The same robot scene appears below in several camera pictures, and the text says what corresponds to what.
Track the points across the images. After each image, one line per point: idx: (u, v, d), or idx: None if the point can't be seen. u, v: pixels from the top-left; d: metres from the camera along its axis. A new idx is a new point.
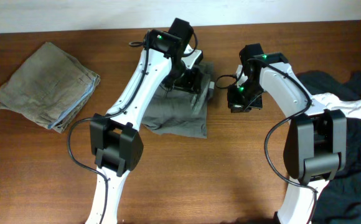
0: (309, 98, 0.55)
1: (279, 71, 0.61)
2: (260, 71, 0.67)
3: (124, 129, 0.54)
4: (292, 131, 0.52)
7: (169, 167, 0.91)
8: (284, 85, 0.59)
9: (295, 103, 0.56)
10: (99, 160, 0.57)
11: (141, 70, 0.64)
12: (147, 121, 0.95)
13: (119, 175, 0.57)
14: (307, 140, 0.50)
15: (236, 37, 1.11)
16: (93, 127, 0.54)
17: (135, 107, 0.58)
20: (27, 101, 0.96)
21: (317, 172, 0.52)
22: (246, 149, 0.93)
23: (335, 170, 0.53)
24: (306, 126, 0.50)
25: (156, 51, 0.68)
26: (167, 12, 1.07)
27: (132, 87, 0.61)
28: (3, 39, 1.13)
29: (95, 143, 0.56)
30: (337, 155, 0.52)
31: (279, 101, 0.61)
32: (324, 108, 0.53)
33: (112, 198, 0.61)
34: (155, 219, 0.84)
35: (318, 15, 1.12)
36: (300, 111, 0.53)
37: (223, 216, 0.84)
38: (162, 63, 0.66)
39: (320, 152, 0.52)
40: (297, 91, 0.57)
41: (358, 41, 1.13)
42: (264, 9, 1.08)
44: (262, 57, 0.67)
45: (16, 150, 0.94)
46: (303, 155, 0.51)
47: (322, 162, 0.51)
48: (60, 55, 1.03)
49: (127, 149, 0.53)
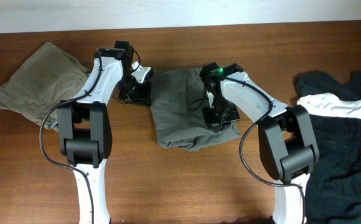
0: (269, 100, 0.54)
1: (236, 81, 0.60)
2: (220, 84, 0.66)
3: (93, 105, 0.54)
4: (262, 135, 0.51)
7: (169, 167, 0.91)
8: (244, 94, 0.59)
9: (259, 107, 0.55)
10: (70, 155, 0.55)
11: (98, 69, 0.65)
12: (181, 142, 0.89)
13: (96, 166, 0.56)
14: (278, 140, 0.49)
15: (236, 37, 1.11)
16: (60, 114, 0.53)
17: (99, 91, 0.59)
20: (26, 101, 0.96)
21: (296, 167, 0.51)
22: (246, 148, 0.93)
23: (312, 162, 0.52)
24: (273, 127, 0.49)
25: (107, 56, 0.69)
26: (167, 12, 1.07)
27: (92, 81, 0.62)
28: (2, 39, 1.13)
29: (63, 135, 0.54)
30: (310, 148, 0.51)
31: (246, 109, 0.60)
32: (285, 106, 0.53)
33: (96, 193, 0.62)
34: (155, 219, 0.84)
35: (318, 15, 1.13)
36: (264, 114, 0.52)
37: (223, 216, 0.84)
38: (116, 63, 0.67)
39: (293, 149, 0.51)
40: (257, 96, 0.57)
41: (357, 41, 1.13)
42: (265, 9, 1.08)
44: (219, 70, 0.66)
45: (16, 150, 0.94)
46: (277, 155, 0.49)
47: (297, 157, 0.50)
48: (60, 55, 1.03)
49: (97, 128, 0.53)
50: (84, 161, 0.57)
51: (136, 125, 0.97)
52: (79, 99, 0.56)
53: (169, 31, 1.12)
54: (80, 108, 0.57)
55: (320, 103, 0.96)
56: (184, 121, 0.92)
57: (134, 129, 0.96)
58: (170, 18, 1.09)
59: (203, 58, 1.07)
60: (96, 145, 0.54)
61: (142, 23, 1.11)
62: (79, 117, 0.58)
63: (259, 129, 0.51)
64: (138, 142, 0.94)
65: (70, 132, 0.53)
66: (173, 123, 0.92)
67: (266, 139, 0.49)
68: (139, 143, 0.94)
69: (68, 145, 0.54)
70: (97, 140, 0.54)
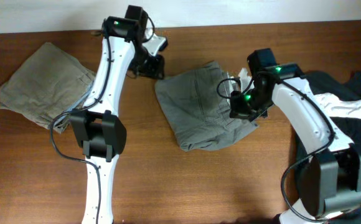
0: (332, 129, 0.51)
1: (296, 91, 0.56)
2: (274, 88, 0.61)
3: (105, 115, 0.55)
4: (314, 170, 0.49)
7: (169, 167, 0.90)
8: (303, 109, 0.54)
9: (316, 134, 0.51)
10: (86, 151, 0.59)
11: (106, 59, 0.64)
12: (201, 143, 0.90)
13: (109, 160, 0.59)
14: (330, 178, 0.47)
15: (236, 38, 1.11)
16: (74, 122, 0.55)
17: (109, 95, 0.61)
20: (27, 101, 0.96)
21: (340, 208, 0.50)
22: (246, 149, 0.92)
23: (356, 206, 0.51)
24: (330, 165, 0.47)
25: (117, 38, 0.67)
26: (166, 12, 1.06)
27: (103, 78, 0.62)
28: (2, 39, 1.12)
29: (79, 137, 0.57)
30: None
31: (297, 124, 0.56)
32: (350, 142, 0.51)
33: (105, 188, 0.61)
34: (155, 219, 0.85)
35: (320, 15, 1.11)
36: (323, 146, 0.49)
37: (223, 216, 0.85)
38: (126, 47, 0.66)
39: (342, 190, 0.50)
40: (317, 119, 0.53)
41: (358, 42, 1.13)
42: (266, 9, 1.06)
44: (276, 70, 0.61)
45: (17, 150, 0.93)
46: (325, 195, 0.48)
47: (343, 200, 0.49)
48: (58, 55, 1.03)
49: (112, 134, 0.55)
50: (98, 155, 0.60)
51: (136, 125, 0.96)
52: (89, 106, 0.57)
53: (169, 31, 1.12)
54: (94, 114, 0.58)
55: (319, 103, 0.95)
56: (200, 122, 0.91)
57: (134, 129, 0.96)
58: (170, 18, 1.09)
59: (203, 58, 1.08)
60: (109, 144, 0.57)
61: None
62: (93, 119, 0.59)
63: (314, 161, 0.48)
64: (138, 142, 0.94)
65: (85, 135, 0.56)
66: (187, 125, 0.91)
67: (318, 175, 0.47)
68: (139, 143, 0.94)
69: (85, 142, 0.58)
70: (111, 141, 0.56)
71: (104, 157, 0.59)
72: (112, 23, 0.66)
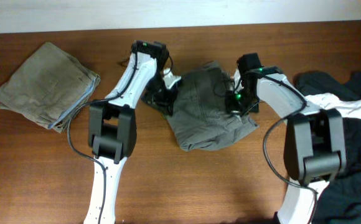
0: (305, 99, 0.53)
1: (274, 79, 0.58)
2: (257, 83, 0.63)
3: (123, 109, 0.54)
4: (289, 132, 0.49)
7: (169, 167, 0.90)
8: (281, 93, 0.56)
9: (291, 104, 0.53)
10: (96, 147, 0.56)
11: (132, 66, 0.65)
12: (202, 143, 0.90)
13: (116, 162, 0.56)
14: (304, 137, 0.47)
15: (235, 37, 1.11)
16: (91, 112, 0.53)
17: (131, 93, 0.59)
20: (27, 101, 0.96)
21: (318, 171, 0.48)
22: (246, 148, 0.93)
23: (335, 171, 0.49)
24: (303, 125, 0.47)
25: (143, 53, 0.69)
26: (166, 12, 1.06)
27: (126, 79, 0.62)
28: (2, 39, 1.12)
29: (92, 130, 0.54)
30: (337, 154, 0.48)
31: (277, 108, 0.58)
32: (319, 107, 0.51)
33: (110, 190, 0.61)
34: (155, 218, 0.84)
35: (319, 14, 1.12)
36: (297, 111, 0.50)
37: (223, 216, 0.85)
38: (150, 61, 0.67)
39: (319, 152, 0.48)
40: (293, 95, 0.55)
41: (357, 41, 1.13)
42: (266, 9, 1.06)
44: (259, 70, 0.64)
45: (17, 150, 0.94)
46: (302, 154, 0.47)
47: (322, 162, 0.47)
48: (59, 55, 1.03)
49: (126, 129, 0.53)
50: (106, 156, 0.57)
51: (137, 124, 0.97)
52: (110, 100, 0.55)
53: (169, 30, 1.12)
54: (110, 109, 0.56)
55: (320, 103, 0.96)
56: (200, 121, 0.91)
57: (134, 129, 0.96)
58: (169, 18, 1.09)
59: (203, 58, 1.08)
60: (119, 143, 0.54)
61: (142, 23, 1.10)
62: (109, 116, 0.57)
63: (288, 124, 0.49)
64: (138, 142, 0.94)
65: (99, 129, 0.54)
66: (187, 126, 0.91)
67: (293, 134, 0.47)
68: (140, 142, 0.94)
69: (97, 137, 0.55)
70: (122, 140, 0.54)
71: (112, 158, 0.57)
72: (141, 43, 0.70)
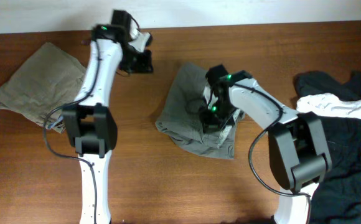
0: (280, 106, 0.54)
1: (246, 87, 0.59)
2: (228, 91, 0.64)
3: (96, 109, 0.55)
4: (272, 143, 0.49)
7: (169, 167, 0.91)
8: (254, 100, 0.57)
9: (268, 114, 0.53)
10: (79, 147, 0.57)
11: (96, 58, 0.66)
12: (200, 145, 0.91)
13: (102, 157, 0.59)
14: (289, 147, 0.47)
15: (235, 38, 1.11)
16: (65, 117, 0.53)
17: (100, 89, 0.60)
20: (27, 101, 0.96)
21: (308, 177, 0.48)
22: (245, 148, 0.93)
23: (323, 173, 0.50)
24: (285, 134, 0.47)
25: (104, 40, 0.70)
26: (167, 12, 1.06)
27: (92, 74, 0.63)
28: (2, 39, 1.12)
29: (71, 134, 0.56)
30: (322, 157, 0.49)
31: (254, 116, 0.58)
32: (297, 113, 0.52)
33: (100, 185, 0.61)
34: (155, 218, 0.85)
35: (319, 14, 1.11)
36: (275, 121, 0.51)
37: (223, 216, 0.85)
38: (112, 48, 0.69)
39: (305, 158, 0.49)
40: (267, 102, 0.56)
41: (357, 42, 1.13)
42: (266, 9, 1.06)
44: (227, 78, 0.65)
45: (17, 150, 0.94)
46: (289, 164, 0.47)
47: (309, 167, 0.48)
48: (59, 55, 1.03)
49: (104, 128, 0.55)
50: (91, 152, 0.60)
51: (137, 125, 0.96)
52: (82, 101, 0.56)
53: (169, 31, 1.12)
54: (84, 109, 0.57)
55: (319, 103, 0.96)
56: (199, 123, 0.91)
57: (134, 129, 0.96)
58: (169, 19, 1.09)
59: (203, 58, 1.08)
60: (101, 139, 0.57)
61: (142, 23, 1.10)
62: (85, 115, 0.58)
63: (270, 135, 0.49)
64: (138, 142, 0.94)
65: (78, 130, 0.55)
66: (188, 124, 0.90)
67: (277, 145, 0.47)
68: (139, 142, 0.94)
69: (78, 139, 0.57)
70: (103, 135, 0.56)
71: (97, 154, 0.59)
72: (101, 28, 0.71)
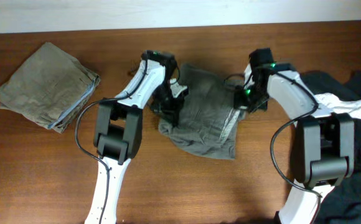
0: (316, 101, 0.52)
1: (286, 78, 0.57)
2: (268, 79, 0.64)
3: (131, 108, 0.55)
4: (298, 134, 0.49)
7: (170, 167, 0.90)
8: (293, 92, 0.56)
9: (303, 107, 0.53)
10: (99, 147, 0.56)
11: (142, 72, 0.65)
12: (196, 147, 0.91)
13: (120, 163, 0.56)
14: (314, 140, 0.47)
15: (236, 37, 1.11)
16: (101, 110, 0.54)
17: (139, 94, 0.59)
20: (27, 101, 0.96)
21: (325, 175, 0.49)
22: (246, 148, 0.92)
23: (342, 175, 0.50)
24: (313, 127, 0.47)
25: (152, 61, 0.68)
26: (167, 12, 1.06)
27: (134, 83, 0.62)
28: (1, 39, 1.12)
29: (98, 129, 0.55)
30: (345, 160, 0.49)
31: (289, 109, 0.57)
32: (331, 111, 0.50)
33: (112, 190, 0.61)
34: (155, 219, 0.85)
35: (320, 14, 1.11)
36: (307, 114, 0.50)
37: (223, 216, 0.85)
38: (159, 69, 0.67)
39: (327, 156, 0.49)
40: (307, 96, 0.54)
41: (358, 41, 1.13)
42: (266, 9, 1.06)
44: (271, 65, 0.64)
45: (17, 150, 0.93)
46: (309, 158, 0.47)
47: (329, 165, 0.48)
48: (59, 55, 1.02)
49: (133, 129, 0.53)
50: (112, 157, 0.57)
51: None
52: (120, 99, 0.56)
53: (169, 30, 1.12)
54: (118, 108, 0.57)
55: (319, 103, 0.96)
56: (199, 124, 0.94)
57: None
58: (169, 19, 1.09)
59: (203, 58, 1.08)
60: (125, 144, 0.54)
61: (143, 23, 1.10)
62: (117, 115, 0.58)
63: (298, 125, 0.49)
64: None
65: (106, 127, 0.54)
66: (188, 127, 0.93)
67: (302, 137, 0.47)
68: (140, 142, 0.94)
69: (102, 137, 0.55)
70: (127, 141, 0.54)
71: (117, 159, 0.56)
72: (150, 52, 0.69)
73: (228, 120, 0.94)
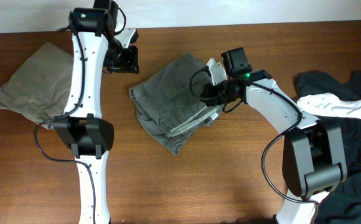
0: (299, 110, 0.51)
1: (264, 88, 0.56)
2: (246, 89, 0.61)
3: (89, 119, 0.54)
4: (288, 149, 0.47)
7: (169, 167, 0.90)
8: (273, 102, 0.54)
9: (286, 117, 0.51)
10: (76, 154, 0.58)
11: (79, 58, 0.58)
12: (154, 130, 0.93)
13: (99, 159, 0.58)
14: (304, 154, 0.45)
15: (236, 37, 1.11)
16: (57, 129, 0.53)
17: (89, 97, 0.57)
20: (27, 101, 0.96)
21: (320, 186, 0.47)
22: (246, 149, 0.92)
23: (337, 183, 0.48)
24: (301, 140, 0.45)
25: (86, 32, 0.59)
26: (166, 13, 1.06)
27: (79, 78, 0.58)
28: (0, 38, 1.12)
29: (66, 140, 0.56)
30: (338, 167, 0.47)
31: (271, 118, 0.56)
32: (317, 119, 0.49)
33: (98, 186, 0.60)
34: (155, 219, 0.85)
35: (320, 14, 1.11)
36: (292, 125, 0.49)
37: (223, 216, 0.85)
38: (97, 42, 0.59)
39: (320, 167, 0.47)
40: (287, 105, 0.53)
41: (358, 42, 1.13)
42: (266, 9, 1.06)
44: (246, 76, 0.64)
45: (17, 150, 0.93)
46: (303, 171, 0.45)
47: (323, 176, 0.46)
48: (59, 55, 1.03)
49: (97, 136, 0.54)
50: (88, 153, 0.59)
51: (137, 125, 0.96)
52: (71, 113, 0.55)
53: (169, 31, 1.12)
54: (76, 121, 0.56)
55: (320, 103, 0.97)
56: (167, 111, 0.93)
57: (134, 129, 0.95)
58: (168, 19, 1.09)
59: (203, 59, 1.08)
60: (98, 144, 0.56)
61: (142, 23, 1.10)
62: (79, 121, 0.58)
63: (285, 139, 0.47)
64: (138, 142, 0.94)
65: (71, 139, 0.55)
66: (156, 110, 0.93)
67: (292, 151, 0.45)
68: (139, 143, 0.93)
69: (73, 145, 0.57)
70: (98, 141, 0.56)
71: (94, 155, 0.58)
72: (79, 15, 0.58)
73: (195, 116, 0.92)
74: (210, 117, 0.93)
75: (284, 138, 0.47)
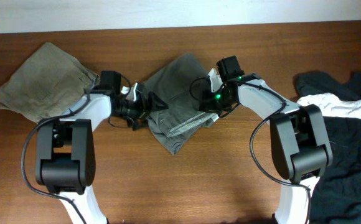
0: (284, 100, 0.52)
1: (253, 84, 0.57)
2: (238, 89, 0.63)
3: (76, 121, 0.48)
4: (272, 132, 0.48)
7: (169, 167, 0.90)
8: (261, 96, 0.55)
9: (272, 107, 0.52)
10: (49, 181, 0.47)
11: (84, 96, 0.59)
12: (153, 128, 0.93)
13: (79, 191, 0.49)
14: (289, 135, 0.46)
15: (235, 37, 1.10)
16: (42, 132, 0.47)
17: (84, 112, 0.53)
20: (26, 101, 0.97)
21: (307, 168, 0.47)
22: (246, 149, 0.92)
23: (323, 165, 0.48)
24: (284, 123, 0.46)
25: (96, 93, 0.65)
26: (165, 12, 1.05)
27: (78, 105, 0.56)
28: None
29: (41, 158, 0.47)
30: (323, 149, 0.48)
31: (259, 112, 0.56)
32: (299, 105, 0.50)
33: (86, 210, 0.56)
34: (155, 219, 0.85)
35: (320, 14, 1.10)
36: (277, 111, 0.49)
37: (223, 216, 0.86)
38: (104, 96, 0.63)
39: (306, 150, 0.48)
40: (274, 98, 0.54)
41: (357, 42, 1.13)
42: (266, 9, 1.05)
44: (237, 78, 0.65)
45: (17, 150, 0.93)
46: (288, 152, 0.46)
47: (310, 158, 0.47)
48: (59, 55, 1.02)
49: (80, 147, 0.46)
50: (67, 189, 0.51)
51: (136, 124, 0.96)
52: (62, 117, 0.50)
53: (169, 30, 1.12)
54: (63, 128, 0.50)
55: (320, 103, 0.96)
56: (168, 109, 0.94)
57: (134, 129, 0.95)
58: (168, 19, 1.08)
59: (203, 58, 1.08)
60: (76, 170, 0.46)
61: (142, 23, 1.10)
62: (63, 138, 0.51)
63: (269, 124, 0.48)
64: (138, 142, 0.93)
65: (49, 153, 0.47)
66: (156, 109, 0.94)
67: (277, 133, 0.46)
68: (139, 143, 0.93)
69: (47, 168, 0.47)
70: (78, 161, 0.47)
71: (75, 190, 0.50)
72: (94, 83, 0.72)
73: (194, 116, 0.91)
74: (210, 119, 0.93)
75: (269, 122, 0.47)
